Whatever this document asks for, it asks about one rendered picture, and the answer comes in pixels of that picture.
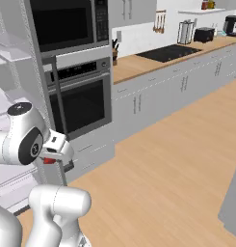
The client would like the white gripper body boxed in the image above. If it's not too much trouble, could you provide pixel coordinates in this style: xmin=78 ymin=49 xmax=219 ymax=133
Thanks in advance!
xmin=39 ymin=134 xmax=74 ymax=163

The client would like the grey fridge door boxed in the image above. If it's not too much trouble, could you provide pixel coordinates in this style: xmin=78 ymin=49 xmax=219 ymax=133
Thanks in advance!
xmin=22 ymin=0 xmax=69 ymax=187

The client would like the white open fridge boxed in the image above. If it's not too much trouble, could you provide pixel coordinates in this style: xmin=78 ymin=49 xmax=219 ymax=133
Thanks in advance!
xmin=0 ymin=0 xmax=55 ymax=216

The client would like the grey dining counter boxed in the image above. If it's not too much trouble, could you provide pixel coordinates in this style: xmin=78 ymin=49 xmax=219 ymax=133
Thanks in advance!
xmin=218 ymin=156 xmax=236 ymax=241

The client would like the grey drawer front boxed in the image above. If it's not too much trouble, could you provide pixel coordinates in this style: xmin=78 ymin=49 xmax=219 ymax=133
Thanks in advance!
xmin=68 ymin=125 xmax=116 ymax=156
xmin=72 ymin=148 xmax=117 ymax=181

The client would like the brown knife block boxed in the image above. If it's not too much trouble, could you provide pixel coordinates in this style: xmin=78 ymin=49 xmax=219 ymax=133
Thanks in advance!
xmin=111 ymin=38 xmax=120 ymax=67

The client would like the grey lower cupboard run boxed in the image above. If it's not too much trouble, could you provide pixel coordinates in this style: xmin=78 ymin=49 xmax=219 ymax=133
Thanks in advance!
xmin=112 ymin=41 xmax=236 ymax=145

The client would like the grey cupboard run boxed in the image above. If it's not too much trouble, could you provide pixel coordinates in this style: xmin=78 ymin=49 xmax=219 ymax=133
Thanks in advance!
xmin=108 ymin=0 xmax=158 ymax=30
xmin=112 ymin=41 xmax=236 ymax=145

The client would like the black steel microwave oven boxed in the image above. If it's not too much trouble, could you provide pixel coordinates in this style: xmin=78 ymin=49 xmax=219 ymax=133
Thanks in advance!
xmin=28 ymin=0 xmax=110 ymax=54

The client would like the black hob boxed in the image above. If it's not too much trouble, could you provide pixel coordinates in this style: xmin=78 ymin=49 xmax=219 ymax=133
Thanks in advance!
xmin=134 ymin=43 xmax=203 ymax=64

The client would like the grey upper cupboard run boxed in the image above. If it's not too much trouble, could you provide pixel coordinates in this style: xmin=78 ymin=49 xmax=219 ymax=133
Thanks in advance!
xmin=108 ymin=0 xmax=158 ymax=30

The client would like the black toaster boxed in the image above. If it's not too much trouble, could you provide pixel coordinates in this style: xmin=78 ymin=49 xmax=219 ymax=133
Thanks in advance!
xmin=193 ymin=27 xmax=217 ymax=43

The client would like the black coffee machine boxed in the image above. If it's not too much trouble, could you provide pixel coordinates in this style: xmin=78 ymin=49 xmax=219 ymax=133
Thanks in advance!
xmin=223 ymin=14 xmax=236 ymax=38

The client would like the dark fridge door handle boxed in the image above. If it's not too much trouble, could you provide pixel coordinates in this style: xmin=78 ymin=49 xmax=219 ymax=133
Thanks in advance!
xmin=51 ymin=56 xmax=75 ymax=187

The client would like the steel oven door handle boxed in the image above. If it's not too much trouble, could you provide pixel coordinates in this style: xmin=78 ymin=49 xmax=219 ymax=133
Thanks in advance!
xmin=47 ymin=71 xmax=111 ymax=95

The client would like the hanging wooden utensils rail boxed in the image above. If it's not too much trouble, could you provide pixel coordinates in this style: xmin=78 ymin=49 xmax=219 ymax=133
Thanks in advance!
xmin=151 ymin=9 xmax=168 ymax=35

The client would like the white wall shelf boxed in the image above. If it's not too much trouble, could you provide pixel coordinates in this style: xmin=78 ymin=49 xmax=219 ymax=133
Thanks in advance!
xmin=177 ymin=8 xmax=227 ymax=15

